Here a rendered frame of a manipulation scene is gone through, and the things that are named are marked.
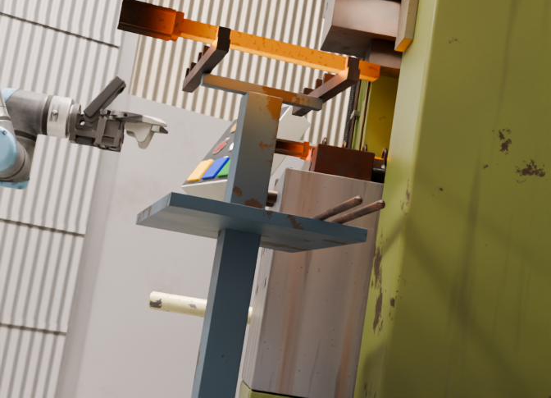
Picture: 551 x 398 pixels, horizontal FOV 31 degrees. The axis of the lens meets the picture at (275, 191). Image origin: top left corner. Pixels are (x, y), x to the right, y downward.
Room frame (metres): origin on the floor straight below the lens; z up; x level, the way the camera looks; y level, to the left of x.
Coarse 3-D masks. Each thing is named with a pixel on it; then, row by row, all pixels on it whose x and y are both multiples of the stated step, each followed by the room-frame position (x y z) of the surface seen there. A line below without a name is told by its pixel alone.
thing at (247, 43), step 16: (128, 0) 1.42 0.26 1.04; (128, 16) 1.43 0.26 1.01; (144, 16) 1.43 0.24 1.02; (160, 16) 1.44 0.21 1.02; (176, 16) 1.43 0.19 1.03; (144, 32) 1.44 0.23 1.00; (160, 32) 1.43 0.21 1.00; (176, 32) 1.43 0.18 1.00; (192, 32) 1.44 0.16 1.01; (208, 32) 1.45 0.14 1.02; (240, 32) 1.46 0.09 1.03; (240, 48) 1.48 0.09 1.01; (256, 48) 1.47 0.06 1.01; (272, 48) 1.48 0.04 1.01; (288, 48) 1.48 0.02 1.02; (304, 48) 1.49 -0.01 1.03; (304, 64) 1.51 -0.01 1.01; (320, 64) 1.50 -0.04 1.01; (336, 64) 1.50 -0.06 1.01; (368, 64) 1.52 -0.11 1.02; (368, 80) 1.55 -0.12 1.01
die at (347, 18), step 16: (336, 0) 2.10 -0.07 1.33; (352, 0) 2.10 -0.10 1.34; (368, 0) 2.10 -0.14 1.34; (384, 0) 2.10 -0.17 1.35; (400, 0) 2.11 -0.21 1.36; (336, 16) 2.10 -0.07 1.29; (352, 16) 2.10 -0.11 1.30; (368, 16) 2.10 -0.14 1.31; (384, 16) 2.10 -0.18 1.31; (336, 32) 2.14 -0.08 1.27; (352, 32) 2.12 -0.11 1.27; (368, 32) 2.10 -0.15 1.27; (384, 32) 2.10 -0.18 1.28; (320, 48) 2.29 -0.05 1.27; (336, 48) 2.26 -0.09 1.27; (352, 48) 2.24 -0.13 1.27
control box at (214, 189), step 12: (288, 108) 2.59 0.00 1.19; (288, 120) 2.59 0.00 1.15; (300, 120) 2.61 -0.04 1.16; (228, 132) 2.84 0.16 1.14; (288, 132) 2.60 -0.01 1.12; (300, 132) 2.61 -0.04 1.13; (216, 144) 2.84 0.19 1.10; (228, 144) 2.76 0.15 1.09; (216, 156) 2.77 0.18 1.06; (228, 156) 2.69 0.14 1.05; (276, 156) 2.58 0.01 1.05; (276, 168) 2.59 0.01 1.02; (204, 180) 2.70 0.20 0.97; (216, 180) 2.62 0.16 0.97; (192, 192) 2.80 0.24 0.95; (204, 192) 2.74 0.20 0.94; (216, 192) 2.68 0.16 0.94
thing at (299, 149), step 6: (276, 138) 2.15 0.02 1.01; (276, 144) 2.16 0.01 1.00; (282, 144) 2.16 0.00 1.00; (288, 144) 2.16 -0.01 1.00; (294, 144) 2.16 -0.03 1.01; (300, 144) 2.16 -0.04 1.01; (306, 144) 2.15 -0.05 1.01; (276, 150) 2.15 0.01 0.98; (282, 150) 2.15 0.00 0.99; (288, 150) 2.16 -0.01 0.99; (294, 150) 2.16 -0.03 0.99; (300, 150) 2.17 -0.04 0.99; (306, 150) 2.15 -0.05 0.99; (294, 156) 2.18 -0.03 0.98; (300, 156) 2.17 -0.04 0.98; (306, 156) 2.15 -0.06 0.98
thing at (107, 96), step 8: (112, 80) 2.12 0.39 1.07; (120, 80) 2.12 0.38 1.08; (104, 88) 2.12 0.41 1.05; (112, 88) 2.12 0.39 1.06; (120, 88) 2.13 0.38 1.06; (104, 96) 2.12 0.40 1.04; (112, 96) 2.13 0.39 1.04; (96, 104) 2.12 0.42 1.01; (104, 104) 2.13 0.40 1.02; (88, 112) 2.12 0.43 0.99; (96, 112) 2.12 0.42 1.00
